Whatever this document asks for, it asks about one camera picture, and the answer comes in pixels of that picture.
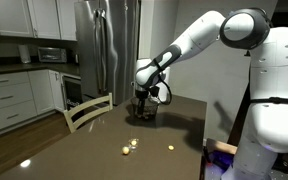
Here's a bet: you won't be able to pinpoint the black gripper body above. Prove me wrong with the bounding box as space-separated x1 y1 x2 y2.
136 88 150 104

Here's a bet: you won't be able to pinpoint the black wire mesh basket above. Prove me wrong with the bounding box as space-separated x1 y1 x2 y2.
130 96 160 121

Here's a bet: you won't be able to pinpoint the yellow candy in clear wrapper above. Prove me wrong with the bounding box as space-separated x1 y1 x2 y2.
128 138 140 150

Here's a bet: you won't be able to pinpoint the stainless steel refrigerator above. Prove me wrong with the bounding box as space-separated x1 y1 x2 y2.
73 0 141 107

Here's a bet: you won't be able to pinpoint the light wooden slat chair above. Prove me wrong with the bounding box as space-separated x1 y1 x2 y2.
63 92 114 135

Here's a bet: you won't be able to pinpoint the built-in dishwasher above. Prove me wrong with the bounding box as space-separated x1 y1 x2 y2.
61 73 84 112

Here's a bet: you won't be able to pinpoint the wooden board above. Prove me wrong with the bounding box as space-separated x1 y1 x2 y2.
205 137 239 157

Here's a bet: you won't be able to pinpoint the microwave oven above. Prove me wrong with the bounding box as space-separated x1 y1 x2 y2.
37 46 68 64

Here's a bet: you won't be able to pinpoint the white canister on counter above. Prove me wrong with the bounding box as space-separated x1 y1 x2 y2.
17 44 32 65

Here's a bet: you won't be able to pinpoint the white lower kitchen cabinets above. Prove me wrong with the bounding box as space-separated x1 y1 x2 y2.
0 69 66 137

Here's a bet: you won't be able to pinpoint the white kitchen cabinets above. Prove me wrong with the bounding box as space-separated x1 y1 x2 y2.
0 0 79 42
0 69 66 137

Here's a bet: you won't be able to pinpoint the dark kitchen countertop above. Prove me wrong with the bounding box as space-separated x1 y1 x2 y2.
0 61 82 77

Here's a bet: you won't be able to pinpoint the white upper kitchen cabinets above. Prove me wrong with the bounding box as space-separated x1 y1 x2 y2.
0 0 79 42

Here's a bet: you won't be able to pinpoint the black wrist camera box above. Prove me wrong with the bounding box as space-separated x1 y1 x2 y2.
148 85 161 98

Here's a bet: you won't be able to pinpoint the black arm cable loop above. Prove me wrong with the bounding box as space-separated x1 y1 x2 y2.
151 58 174 106

